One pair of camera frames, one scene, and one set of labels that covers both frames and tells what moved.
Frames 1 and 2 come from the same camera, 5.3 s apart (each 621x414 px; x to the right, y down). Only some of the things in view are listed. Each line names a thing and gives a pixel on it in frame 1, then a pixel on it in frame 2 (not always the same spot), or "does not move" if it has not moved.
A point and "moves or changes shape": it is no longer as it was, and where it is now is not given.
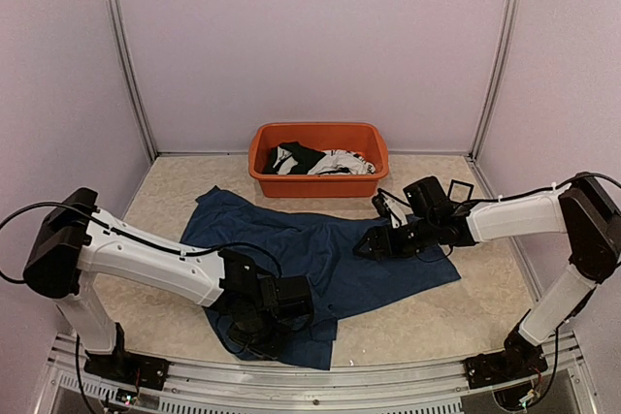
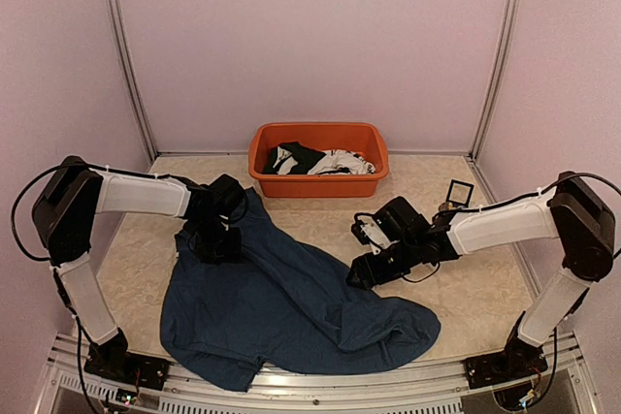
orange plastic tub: [317, 160] does not move
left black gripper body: [257, 336] -> [213, 242]
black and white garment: [295, 158] does not move
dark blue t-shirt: [317, 247] moves or changes shape
